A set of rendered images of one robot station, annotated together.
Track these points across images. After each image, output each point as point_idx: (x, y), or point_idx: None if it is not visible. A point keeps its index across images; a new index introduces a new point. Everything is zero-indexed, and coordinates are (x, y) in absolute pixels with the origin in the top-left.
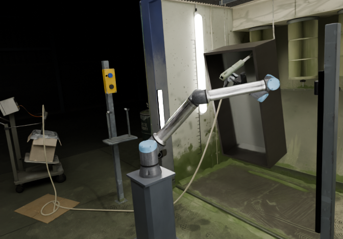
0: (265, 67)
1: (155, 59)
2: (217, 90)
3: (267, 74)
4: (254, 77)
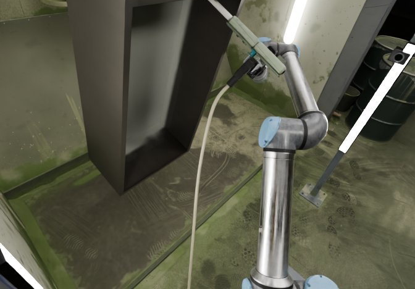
0: (213, 17)
1: None
2: (314, 100)
3: (206, 29)
4: (138, 33)
